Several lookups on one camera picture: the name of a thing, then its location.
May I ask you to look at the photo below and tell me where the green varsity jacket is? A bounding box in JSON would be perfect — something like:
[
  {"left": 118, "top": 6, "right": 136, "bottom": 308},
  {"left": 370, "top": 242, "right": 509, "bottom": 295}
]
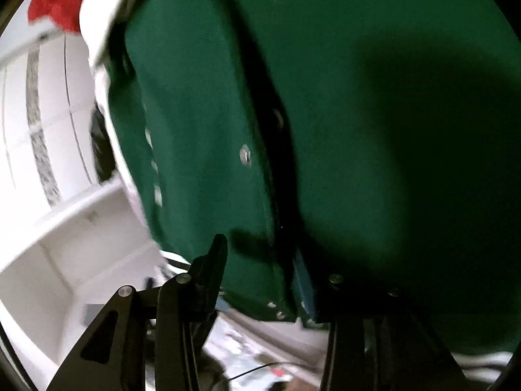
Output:
[{"left": 79, "top": 0, "right": 521, "bottom": 369}]

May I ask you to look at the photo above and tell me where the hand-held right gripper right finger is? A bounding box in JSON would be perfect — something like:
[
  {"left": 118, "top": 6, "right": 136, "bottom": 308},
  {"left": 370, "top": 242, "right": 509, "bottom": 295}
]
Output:
[{"left": 293, "top": 248, "right": 469, "bottom": 391}]

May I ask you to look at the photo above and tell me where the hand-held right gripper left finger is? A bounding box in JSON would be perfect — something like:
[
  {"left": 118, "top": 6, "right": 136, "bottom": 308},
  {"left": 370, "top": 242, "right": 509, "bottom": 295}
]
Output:
[{"left": 46, "top": 234, "right": 229, "bottom": 391}]

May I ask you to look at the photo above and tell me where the white wardrobe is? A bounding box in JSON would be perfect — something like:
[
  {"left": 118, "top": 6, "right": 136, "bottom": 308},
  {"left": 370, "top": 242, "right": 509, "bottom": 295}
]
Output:
[{"left": 0, "top": 20, "right": 167, "bottom": 387}]

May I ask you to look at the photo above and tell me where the black cable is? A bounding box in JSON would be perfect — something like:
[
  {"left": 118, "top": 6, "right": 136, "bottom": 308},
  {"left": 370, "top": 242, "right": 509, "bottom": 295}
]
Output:
[{"left": 225, "top": 359, "right": 320, "bottom": 383}]

